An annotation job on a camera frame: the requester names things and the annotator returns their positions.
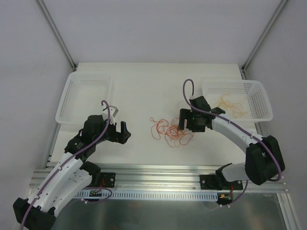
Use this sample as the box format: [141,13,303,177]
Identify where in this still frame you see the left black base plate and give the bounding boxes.
[89,172,116,188]

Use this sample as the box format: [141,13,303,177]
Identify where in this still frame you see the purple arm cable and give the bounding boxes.
[183,79,283,181]
[19,100,113,230]

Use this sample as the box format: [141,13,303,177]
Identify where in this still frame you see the yellow wires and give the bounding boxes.
[217,94,252,119]

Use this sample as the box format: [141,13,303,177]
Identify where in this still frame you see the aluminium mounting rail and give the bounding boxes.
[29,163,290,193]

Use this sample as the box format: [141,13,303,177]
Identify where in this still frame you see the right white plastic basket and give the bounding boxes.
[202,80,273,123]

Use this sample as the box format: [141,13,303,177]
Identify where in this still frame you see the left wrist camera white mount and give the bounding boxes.
[102,105,118,125]

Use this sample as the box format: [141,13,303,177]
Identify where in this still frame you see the aluminium frame post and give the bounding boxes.
[241,0,290,74]
[35,0,77,71]

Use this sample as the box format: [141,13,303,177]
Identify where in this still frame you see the right aluminium frame post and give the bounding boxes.
[241,0,290,74]

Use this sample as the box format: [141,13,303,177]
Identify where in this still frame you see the white slotted cable duct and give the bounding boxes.
[75,189,218,202]

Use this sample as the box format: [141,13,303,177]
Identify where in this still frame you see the left white plastic basket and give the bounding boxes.
[55,71,113,125]

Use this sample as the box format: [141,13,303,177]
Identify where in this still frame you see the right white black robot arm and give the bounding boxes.
[178,96,285,190]

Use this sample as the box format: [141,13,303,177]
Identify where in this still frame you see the left aluminium frame post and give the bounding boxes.
[35,0,77,71]

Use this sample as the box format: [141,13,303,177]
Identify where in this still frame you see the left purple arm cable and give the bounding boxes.
[19,100,113,230]

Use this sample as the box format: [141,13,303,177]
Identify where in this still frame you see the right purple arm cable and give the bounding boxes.
[183,79,283,181]

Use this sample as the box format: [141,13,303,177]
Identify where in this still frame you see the orange wire bundle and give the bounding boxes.
[150,100,195,149]

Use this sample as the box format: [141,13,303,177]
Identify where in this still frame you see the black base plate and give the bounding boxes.
[199,174,243,191]
[89,172,116,188]

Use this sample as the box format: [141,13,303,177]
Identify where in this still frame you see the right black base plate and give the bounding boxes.
[199,174,243,191]

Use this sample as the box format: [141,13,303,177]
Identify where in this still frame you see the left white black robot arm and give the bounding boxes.
[13,115,131,230]

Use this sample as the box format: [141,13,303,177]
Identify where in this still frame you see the white plastic basket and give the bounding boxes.
[55,71,113,125]
[202,80,273,123]

